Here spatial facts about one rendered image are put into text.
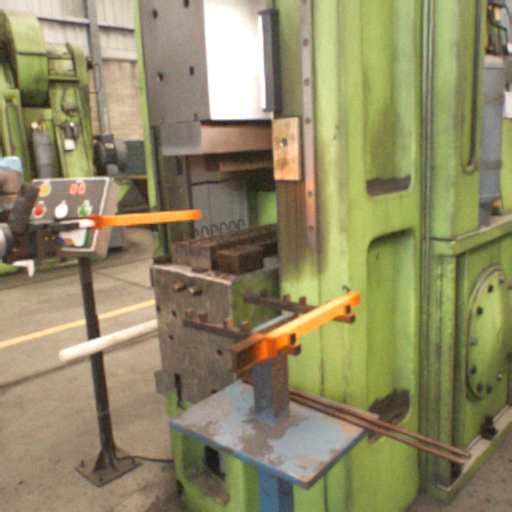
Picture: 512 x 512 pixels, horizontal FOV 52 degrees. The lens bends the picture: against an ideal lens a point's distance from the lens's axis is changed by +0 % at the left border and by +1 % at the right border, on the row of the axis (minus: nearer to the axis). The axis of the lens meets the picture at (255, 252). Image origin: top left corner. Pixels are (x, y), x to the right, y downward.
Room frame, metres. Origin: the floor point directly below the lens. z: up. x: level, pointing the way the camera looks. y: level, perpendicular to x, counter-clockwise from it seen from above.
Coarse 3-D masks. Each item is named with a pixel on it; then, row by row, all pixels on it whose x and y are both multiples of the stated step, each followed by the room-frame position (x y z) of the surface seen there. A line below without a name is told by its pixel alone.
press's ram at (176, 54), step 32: (160, 0) 1.67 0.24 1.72; (192, 0) 1.57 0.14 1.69; (224, 0) 1.59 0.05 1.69; (256, 0) 1.68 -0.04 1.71; (160, 32) 1.68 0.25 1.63; (192, 32) 1.57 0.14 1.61; (224, 32) 1.58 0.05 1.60; (256, 32) 1.68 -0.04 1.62; (160, 64) 1.69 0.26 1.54; (192, 64) 1.58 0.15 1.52; (224, 64) 1.58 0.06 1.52; (256, 64) 1.67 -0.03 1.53; (160, 96) 1.70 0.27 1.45; (192, 96) 1.59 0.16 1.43; (224, 96) 1.57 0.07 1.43; (256, 96) 1.67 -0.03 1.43
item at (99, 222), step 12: (84, 216) 1.24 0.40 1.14; (96, 216) 1.24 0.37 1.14; (108, 216) 1.29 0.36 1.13; (120, 216) 1.29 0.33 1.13; (132, 216) 1.31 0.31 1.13; (144, 216) 1.34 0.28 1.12; (156, 216) 1.37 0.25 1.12; (168, 216) 1.39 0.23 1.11; (180, 216) 1.42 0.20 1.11; (192, 216) 1.45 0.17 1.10; (96, 228) 1.24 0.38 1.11
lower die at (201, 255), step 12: (264, 228) 1.82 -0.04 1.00; (192, 240) 1.65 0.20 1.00; (240, 240) 1.66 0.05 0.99; (252, 240) 1.70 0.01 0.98; (264, 240) 1.74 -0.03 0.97; (180, 252) 1.67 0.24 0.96; (192, 252) 1.63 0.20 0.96; (204, 252) 1.59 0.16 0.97; (264, 252) 1.74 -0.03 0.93; (276, 252) 1.78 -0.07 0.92; (180, 264) 1.68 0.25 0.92; (192, 264) 1.63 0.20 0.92; (204, 264) 1.59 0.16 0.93; (216, 264) 1.59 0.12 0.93
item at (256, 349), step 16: (336, 304) 1.11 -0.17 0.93; (352, 304) 1.15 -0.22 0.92; (304, 320) 1.01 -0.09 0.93; (320, 320) 1.04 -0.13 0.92; (256, 336) 0.91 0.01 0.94; (272, 336) 0.93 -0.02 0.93; (240, 352) 0.85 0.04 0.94; (256, 352) 0.89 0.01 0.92; (272, 352) 0.90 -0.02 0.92; (240, 368) 0.85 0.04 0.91
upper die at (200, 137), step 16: (160, 128) 1.71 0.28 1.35; (176, 128) 1.65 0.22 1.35; (192, 128) 1.60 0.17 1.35; (208, 128) 1.59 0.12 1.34; (224, 128) 1.64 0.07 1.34; (240, 128) 1.68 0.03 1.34; (256, 128) 1.74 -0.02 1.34; (176, 144) 1.65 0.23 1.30; (192, 144) 1.60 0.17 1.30; (208, 144) 1.59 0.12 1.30; (224, 144) 1.63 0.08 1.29; (240, 144) 1.68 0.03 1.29; (256, 144) 1.73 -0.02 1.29; (272, 144) 1.79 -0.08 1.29
